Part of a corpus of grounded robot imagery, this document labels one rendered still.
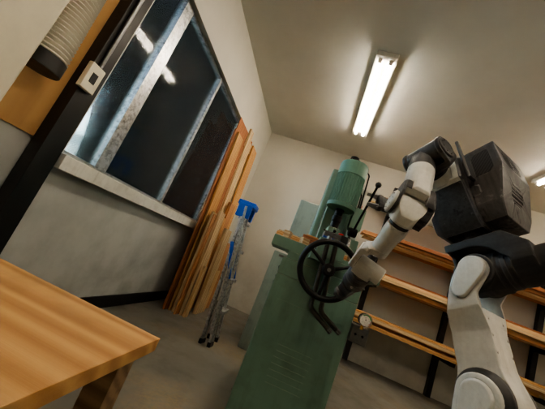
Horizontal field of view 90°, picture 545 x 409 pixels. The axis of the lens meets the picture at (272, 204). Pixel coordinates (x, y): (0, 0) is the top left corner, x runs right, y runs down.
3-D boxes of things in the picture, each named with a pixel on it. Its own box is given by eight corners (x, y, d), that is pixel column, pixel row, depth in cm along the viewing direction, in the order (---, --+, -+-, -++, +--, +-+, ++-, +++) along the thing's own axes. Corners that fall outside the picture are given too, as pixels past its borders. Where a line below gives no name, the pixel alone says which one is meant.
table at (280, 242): (269, 241, 138) (274, 230, 140) (272, 246, 168) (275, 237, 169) (386, 287, 131) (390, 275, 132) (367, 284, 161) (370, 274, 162)
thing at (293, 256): (286, 257, 145) (289, 250, 146) (285, 259, 166) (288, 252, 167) (358, 286, 141) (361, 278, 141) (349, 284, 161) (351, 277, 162)
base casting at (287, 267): (276, 272, 144) (282, 255, 146) (277, 271, 200) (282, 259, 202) (358, 305, 139) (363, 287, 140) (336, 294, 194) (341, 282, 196)
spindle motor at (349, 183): (328, 201, 160) (345, 155, 166) (323, 208, 177) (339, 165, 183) (357, 212, 157) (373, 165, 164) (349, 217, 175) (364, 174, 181)
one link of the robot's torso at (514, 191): (564, 245, 89) (523, 166, 110) (514, 201, 76) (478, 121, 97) (468, 268, 111) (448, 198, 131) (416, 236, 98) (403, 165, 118)
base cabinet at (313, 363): (221, 415, 129) (276, 271, 143) (239, 371, 185) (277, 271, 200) (311, 458, 124) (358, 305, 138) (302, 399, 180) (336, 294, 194)
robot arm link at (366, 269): (366, 295, 100) (379, 281, 92) (341, 277, 104) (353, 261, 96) (379, 275, 107) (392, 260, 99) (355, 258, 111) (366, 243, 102)
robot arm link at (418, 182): (443, 212, 79) (447, 171, 93) (401, 191, 81) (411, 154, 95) (418, 234, 87) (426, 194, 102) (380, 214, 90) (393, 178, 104)
